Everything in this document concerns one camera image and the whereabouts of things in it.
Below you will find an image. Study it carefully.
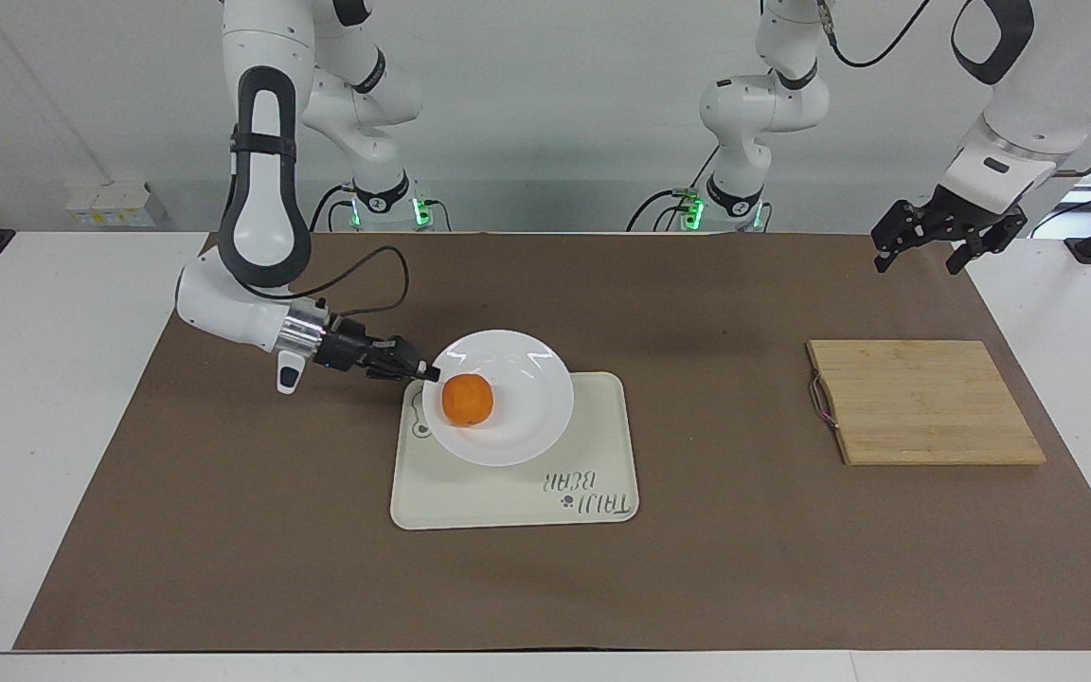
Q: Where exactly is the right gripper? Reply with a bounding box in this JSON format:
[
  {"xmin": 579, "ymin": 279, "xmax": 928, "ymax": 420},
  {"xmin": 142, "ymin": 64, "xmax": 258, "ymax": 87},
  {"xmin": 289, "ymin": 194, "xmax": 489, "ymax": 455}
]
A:
[{"xmin": 315, "ymin": 317, "xmax": 382, "ymax": 376}]

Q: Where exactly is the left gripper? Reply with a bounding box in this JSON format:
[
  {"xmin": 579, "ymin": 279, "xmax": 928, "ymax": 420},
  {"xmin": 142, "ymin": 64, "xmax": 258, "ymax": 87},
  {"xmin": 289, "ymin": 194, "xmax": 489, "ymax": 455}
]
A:
[{"xmin": 871, "ymin": 186, "xmax": 1028, "ymax": 277}]

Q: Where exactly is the white round plate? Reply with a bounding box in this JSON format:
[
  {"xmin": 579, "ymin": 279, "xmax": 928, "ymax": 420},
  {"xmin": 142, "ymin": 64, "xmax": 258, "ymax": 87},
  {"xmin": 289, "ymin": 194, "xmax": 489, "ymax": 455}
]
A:
[{"xmin": 421, "ymin": 330, "xmax": 575, "ymax": 467}]

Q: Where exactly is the orange fruit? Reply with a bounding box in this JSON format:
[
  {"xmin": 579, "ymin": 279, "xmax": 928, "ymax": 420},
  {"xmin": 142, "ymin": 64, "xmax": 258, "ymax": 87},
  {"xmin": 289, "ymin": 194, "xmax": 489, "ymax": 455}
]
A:
[{"xmin": 441, "ymin": 373, "xmax": 496, "ymax": 428}]

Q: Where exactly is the bamboo cutting board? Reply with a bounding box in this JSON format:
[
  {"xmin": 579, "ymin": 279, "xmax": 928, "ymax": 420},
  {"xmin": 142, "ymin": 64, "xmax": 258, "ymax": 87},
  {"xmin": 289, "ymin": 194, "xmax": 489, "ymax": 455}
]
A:
[{"xmin": 807, "ymin": 339, "xmax": 1047, "ymax": 467}]

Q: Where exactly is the cream rectangular tray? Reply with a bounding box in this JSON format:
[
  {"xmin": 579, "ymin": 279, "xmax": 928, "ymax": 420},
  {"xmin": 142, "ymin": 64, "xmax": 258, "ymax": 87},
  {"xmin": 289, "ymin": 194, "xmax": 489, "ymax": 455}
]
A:
[{"xmin": 389, "ymin": 371, "xmax": 640, "ymax": 530}]

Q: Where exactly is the black cable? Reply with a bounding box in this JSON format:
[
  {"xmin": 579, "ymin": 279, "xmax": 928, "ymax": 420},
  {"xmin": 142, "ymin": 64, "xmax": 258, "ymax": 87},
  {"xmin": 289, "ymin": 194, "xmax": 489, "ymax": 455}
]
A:
[
  {"xmin": 308, "ymin": 184, "xmax": 359, "ymax": 234},
  {"xmin": 1028, "ymin": 169, "xmax": 1091, "ymax": 240},
  {"xmin": 626, "ymin": 142, "xmax": 723, "ymax": 234},
  {"xmin": 816, "ymin": 0, "xmax": 933, "ymax": 69},
  {"xmin": 259, "ymin": 245, "xmax": 412, "ymax": 321}
]

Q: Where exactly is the cutting board cord loop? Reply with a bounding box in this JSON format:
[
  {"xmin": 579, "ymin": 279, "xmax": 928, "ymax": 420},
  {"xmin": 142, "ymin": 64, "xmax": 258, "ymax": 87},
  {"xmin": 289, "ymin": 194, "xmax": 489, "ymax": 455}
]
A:
[{"xmin": 810, "ymin": 372, "xmax": 842, "ymax": 429}]

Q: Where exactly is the white wall socket box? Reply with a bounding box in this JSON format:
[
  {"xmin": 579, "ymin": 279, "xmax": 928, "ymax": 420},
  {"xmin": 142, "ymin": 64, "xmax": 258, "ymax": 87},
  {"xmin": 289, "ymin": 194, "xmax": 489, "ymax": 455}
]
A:
[{"xmin": 64, "ymin": 179, "xmax": 157, "ymax": 229}]

